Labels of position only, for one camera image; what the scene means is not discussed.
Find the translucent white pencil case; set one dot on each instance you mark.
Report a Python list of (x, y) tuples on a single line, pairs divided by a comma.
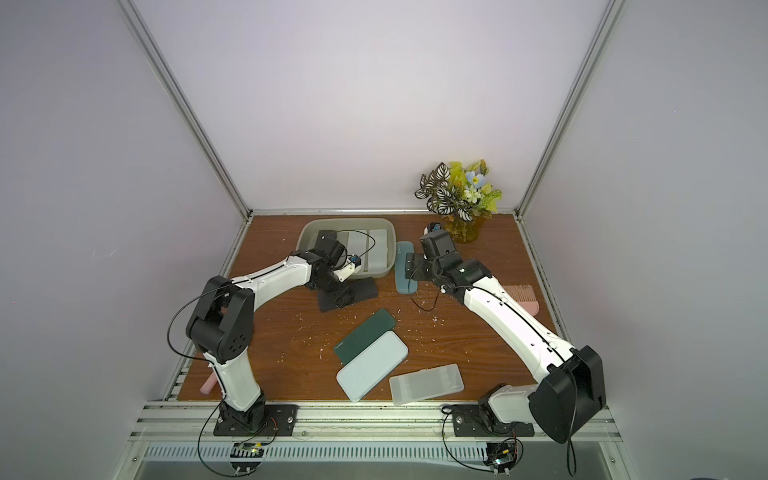
[(426, 384), (357, 245), (378, 255)]

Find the right electronics board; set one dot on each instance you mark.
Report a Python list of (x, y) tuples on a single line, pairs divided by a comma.
[(502, 457)]

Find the teal blue pencil case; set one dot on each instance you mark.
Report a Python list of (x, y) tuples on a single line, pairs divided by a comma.
[(404, 285)]

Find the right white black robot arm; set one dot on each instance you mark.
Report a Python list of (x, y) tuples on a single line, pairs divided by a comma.
[(570, 381)]

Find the dark green pencil case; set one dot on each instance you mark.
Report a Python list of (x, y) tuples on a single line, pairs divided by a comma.
[(364, 335)]

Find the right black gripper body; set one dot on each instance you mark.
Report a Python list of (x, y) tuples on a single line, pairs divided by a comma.
[(420, 267)]

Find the grey-green plastic storage box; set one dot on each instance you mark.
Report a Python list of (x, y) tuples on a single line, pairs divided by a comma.
[(343, 226)]

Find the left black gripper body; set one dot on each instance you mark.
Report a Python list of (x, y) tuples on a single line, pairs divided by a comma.
[(333, 285)]

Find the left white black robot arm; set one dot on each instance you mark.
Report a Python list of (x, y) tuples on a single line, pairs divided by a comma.
[(221, 325)]

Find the aluminium front rail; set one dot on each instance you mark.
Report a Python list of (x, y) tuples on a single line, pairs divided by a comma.
[(312, 421)]

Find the pink comb brush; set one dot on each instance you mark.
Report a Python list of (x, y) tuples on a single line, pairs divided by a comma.
[(524, 295)]

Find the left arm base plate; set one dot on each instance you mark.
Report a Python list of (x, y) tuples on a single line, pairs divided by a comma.
[(261, 419)]

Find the flower plant in glass vase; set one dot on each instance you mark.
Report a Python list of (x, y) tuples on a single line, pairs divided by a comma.
[(462, 196)]

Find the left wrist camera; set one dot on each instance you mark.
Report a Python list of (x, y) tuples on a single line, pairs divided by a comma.
[(352, 266)]

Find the left electronics board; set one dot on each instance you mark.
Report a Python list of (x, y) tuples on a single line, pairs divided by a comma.
[(245, 458)]

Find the electronics board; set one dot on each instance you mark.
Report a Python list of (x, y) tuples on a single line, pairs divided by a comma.
[(245, 458), (502, 457)]

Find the dark grey pencil case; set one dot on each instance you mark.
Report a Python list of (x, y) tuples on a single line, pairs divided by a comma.
[(360, 294), (324, 235)]

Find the purple pink spatula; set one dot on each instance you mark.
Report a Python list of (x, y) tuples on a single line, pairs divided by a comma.
[(208, 385)]

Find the translucent white pencil case front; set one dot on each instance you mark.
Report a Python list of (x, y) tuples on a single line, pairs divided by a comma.
[(426, 384)]

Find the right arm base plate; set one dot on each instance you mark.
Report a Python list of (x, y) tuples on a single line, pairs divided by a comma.
[(473, 420)]

